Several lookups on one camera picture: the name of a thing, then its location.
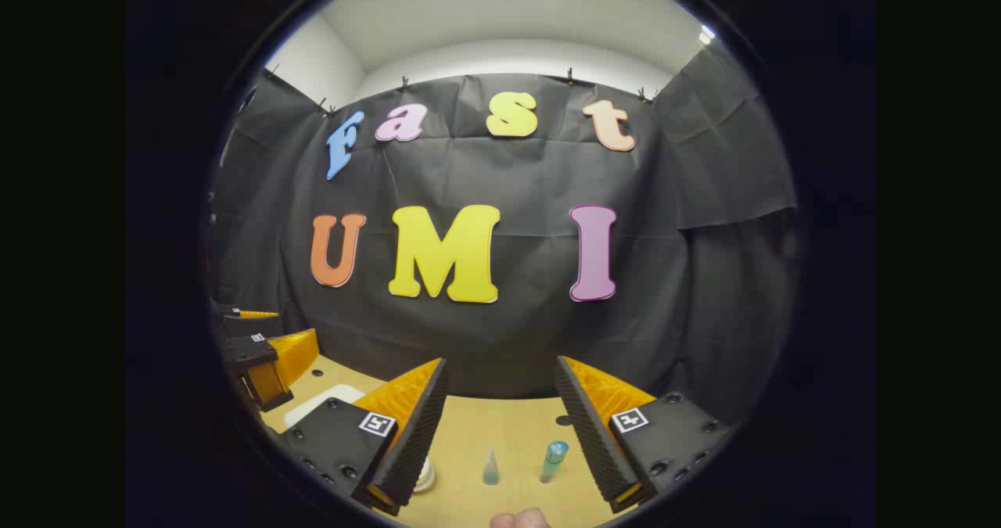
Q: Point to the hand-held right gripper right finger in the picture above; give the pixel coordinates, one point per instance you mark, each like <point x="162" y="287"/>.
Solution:
<point x="594" y="442"/>

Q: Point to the small white round jar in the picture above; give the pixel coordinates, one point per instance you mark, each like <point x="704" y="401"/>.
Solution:
<point x="425" y="477"/>

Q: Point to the white suitcase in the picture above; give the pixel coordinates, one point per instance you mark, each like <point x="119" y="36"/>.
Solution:
<point x="324" y="403"/>

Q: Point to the black backdrop cloth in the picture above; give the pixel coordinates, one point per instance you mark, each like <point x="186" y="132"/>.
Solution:
<point x="508" y="332"/>

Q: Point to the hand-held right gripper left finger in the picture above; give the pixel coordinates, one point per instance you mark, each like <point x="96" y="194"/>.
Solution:
<point x="414" y="450"/>

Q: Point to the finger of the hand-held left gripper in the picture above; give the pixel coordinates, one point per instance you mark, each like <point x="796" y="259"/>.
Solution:
<point x="250" y="350"/>
<point x="250" y="325"/>

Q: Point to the blue green glass bottle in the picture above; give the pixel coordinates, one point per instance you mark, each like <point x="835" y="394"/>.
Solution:
<point x="553" y="461"/>

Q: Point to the white and blue tube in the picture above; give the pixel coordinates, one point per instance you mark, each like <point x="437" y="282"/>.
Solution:
<point x="491" y="472"/>

